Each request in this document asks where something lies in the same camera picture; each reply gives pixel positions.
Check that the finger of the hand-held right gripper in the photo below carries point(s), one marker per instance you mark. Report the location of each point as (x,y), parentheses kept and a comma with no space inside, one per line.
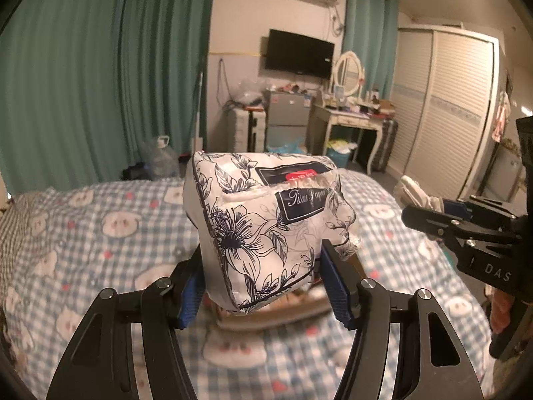
(456,209)
(424,216)

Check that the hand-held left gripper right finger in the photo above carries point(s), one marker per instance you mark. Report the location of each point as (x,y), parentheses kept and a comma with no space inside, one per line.
(337,287)

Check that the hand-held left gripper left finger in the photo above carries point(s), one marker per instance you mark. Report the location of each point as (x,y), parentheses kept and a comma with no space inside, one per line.
(189,300)

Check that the white grey sock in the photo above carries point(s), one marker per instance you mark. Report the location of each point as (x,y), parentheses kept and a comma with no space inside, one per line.
(410,191)

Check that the floral print tissue pack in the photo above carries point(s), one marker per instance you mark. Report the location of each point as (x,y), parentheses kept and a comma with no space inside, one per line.
(258,225)

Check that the person's right hand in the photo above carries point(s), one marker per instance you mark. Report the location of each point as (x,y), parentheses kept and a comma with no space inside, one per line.
(497,310)

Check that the white appliance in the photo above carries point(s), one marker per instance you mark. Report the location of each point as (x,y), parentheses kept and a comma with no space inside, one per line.
(504,171)

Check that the dark suitcase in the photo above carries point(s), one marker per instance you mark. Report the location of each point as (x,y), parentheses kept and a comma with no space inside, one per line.
(384,146)

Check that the bear print checked blanket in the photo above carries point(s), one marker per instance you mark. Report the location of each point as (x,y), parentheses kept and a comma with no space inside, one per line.
(104,258)

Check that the white louvred wardrobe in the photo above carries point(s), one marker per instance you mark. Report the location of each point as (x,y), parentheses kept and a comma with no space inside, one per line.
(449,112)

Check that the pink hanging garment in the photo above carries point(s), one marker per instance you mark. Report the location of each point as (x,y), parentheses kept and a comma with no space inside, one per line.
(499,118)

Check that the teal laundry basket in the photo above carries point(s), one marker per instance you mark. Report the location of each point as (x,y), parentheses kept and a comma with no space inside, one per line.
(341,156)

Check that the white dressing table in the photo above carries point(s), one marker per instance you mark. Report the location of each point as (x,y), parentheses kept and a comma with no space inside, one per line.
(345,121)

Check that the black bag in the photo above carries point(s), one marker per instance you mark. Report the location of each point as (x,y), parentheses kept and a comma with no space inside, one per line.
(135,171)

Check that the clear water jug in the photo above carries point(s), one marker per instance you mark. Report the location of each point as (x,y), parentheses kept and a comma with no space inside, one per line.
(160,160)

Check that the blue plastic bag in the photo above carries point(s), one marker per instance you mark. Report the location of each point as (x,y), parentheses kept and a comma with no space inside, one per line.
(287,146)

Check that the oval white mirror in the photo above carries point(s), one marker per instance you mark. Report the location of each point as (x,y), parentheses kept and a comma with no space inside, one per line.
(347,73)

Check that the small grey fridge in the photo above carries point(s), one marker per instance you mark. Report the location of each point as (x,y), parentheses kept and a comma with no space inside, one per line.
(287,118)

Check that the white suitcase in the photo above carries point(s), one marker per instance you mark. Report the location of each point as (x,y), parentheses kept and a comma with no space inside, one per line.
(245,129)

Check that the teal curtain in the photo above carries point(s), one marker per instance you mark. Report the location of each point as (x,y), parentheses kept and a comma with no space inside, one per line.
(62,71)
(370,41)
(166,62)

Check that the grey checked cloth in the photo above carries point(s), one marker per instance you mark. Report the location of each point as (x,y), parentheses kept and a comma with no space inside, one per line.
(16,229)

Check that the clear plastic bag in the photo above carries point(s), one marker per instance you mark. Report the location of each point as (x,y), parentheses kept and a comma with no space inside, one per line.
(250,91)

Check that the black wall television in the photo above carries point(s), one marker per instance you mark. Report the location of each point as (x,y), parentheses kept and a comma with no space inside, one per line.
(300,54)

